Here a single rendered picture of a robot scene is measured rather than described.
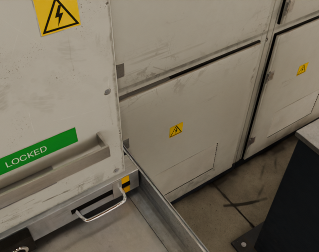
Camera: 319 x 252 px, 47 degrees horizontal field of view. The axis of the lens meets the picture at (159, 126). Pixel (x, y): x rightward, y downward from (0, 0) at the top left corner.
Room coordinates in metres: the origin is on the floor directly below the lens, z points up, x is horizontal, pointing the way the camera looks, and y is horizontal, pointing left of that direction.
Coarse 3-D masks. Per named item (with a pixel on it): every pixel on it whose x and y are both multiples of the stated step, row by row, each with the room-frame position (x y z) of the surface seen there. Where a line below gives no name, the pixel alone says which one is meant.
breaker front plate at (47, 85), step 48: (0, 0) 0.40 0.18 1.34; (96, 0) 0.46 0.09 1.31; (0, 48) 0.39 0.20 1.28; (48, 48) 0.42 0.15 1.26; (96, 48) 0.46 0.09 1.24; (0, 96) 0.38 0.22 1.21; (48, 96) 0.41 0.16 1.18; (96, 96) 0.45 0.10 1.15; (0, 144) 0.36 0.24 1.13; (96, 144) 0.45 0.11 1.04; (0, 192) 0.34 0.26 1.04; (48, 192) 0.39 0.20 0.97
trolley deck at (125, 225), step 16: (160, 192) 0.47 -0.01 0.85; (96, 208) 0.43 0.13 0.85; (128, 208) 0.43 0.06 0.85; (80, 224) 0.39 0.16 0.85; (96, 224) 0.39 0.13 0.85; (112, 224) 0.39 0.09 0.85; (128, 224) 0.39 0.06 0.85; (144, 224) 0.40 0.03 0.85; (48, 240) 0.36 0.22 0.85; (64, 240) 0.36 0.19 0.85; (80, 240) 0.36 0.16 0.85; (96, 240) 0.36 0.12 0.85; (112, 240) 0.36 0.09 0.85; (128, 240) 0.36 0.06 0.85; (144, 240) 0.36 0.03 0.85
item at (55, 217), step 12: (132, 168) 0.48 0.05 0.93; (108, 180) 0.45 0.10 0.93; (132, 180) 0.47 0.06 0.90; (84, 192) 0.42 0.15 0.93; (96, 192) 0.42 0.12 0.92; (108, 192) 0.44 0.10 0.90; (60, 204) 0.39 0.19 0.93; (72, 204) 0.39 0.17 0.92; (84, 204) 0.41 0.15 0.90; (96, 204) 0.42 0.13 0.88; (36, 216) 0.36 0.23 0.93; (48, 216) 0.37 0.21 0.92; (60, 216) 0.38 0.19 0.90; (72, 216) 0.39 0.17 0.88; (12, 228) 0.34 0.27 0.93; (24, 228) 0.34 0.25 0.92; (36, 228) 0.35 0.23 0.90; (48, 228) 0.36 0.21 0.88; (0, 240) 0.32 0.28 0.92
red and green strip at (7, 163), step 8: (72, 128) 0.42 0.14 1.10; (56, 136) 0.41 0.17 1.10; (64, 136) 0.42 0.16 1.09; (72, 136) 0.42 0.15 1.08; (40, 144) 0.39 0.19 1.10; (48, 144) 0.40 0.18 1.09; (56, 144) 0.41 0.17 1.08; (64, 144) 0.41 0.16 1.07; (16, 152) 0.37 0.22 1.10; (24, 152) 0.38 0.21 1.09; (32, 152) 0.38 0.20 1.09; (40, 152) 0.39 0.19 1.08; (48, 152) 0.40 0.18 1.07; (0, 160) 0.36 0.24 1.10; (8, 160) 0.36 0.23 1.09; (16, 160) 0.37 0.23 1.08; (24, 160) 0.37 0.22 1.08; (32, 160) 0.38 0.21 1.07; (0, 168) 0.35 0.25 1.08; (8, 168) 0.36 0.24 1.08
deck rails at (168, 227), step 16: (144, 176) 0.47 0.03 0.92; (128, 192) 0.47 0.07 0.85; (144, 192) 0.47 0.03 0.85; (144, 208) 0.43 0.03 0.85; (160, 208) 0.42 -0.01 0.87; (160, 224) 0.39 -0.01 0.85; (176, 224) 0.37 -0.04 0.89; (160, 240) 0.36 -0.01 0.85; (176, 240) 0.36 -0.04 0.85; (192, 240) 0.33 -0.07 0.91
